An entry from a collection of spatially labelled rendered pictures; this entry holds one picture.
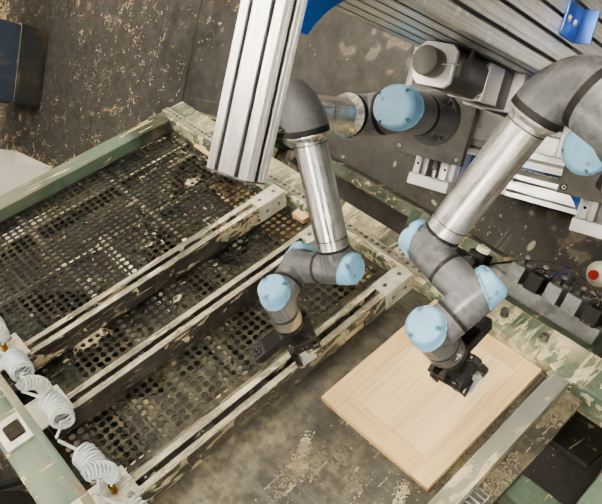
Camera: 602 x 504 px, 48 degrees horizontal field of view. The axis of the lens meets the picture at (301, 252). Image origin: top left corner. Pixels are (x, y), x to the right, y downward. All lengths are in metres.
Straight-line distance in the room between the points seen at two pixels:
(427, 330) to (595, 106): 0.45
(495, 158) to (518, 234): 1.75
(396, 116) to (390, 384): 0.73
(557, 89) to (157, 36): 3.70
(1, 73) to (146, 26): 1.34
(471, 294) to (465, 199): 0.17
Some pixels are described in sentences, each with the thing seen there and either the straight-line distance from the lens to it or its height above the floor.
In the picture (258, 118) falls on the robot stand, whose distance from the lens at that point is 0.98.
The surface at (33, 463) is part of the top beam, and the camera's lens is 1.87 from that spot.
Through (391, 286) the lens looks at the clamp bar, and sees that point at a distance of 2.05.
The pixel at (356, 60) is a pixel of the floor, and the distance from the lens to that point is 3.46.
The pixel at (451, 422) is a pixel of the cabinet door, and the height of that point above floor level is 1.13.
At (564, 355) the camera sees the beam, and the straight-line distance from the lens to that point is 1.99.
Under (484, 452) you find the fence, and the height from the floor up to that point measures 1.17.
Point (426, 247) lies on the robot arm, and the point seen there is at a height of 1.62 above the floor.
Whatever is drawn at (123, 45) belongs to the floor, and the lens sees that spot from 4.90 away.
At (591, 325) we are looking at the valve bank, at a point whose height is 0.76.
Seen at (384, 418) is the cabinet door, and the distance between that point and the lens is 1.84.
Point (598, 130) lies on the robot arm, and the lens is 1.12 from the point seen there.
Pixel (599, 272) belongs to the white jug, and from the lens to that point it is 2.66.
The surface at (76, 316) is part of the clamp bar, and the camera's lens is 2.17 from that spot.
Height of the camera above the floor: 2.73
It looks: 50 degrees down
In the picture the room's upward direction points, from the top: 91 degrees counter-clockwise
